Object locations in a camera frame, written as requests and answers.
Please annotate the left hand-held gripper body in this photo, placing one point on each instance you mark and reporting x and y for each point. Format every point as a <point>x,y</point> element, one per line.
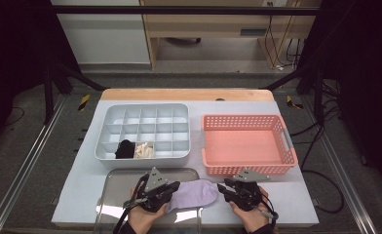
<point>153,196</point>

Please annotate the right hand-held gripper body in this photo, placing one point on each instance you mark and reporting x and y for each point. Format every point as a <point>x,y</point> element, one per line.
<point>247,195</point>

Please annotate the purple sock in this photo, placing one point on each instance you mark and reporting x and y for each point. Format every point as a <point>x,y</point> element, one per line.
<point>195,195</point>

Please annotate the transparent grey box lid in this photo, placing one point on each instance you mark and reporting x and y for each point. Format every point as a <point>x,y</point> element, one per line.
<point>121,188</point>

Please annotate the grey divided storage box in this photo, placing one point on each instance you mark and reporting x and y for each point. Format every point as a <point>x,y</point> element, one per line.
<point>140,163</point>

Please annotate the pink perforated basket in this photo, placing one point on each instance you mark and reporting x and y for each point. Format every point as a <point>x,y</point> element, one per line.
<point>247,146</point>

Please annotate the cream sock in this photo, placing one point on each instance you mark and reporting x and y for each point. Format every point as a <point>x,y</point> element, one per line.
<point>140,151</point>
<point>149,151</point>

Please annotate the black sock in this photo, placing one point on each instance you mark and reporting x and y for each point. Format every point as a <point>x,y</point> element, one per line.
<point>125,150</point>

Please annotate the person's right hand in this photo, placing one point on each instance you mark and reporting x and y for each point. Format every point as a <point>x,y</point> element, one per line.
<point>257,217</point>

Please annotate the person's left hand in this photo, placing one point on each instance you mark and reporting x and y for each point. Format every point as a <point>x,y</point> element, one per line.
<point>145,224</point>

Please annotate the yellow black tape strip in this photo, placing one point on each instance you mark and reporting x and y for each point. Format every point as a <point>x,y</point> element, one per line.
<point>291,102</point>
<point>84,102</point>

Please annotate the black metal stand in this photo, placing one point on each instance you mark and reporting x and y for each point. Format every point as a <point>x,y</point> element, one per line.
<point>48,97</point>
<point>318,97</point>

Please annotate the wooden desk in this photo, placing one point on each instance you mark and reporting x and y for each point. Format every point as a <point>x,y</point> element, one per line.
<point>205,27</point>

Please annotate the white cabinet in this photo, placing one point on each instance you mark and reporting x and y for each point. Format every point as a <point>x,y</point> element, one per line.
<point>104,39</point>

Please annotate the black horizontal bar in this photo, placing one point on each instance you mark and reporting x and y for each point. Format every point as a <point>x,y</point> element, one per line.
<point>179,10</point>

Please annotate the black curtain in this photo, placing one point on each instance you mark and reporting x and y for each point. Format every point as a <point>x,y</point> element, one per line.
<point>367,65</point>
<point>13,48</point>

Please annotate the aluminium rail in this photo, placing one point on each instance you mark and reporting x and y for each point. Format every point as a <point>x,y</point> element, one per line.
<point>351,195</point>
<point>23,175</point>

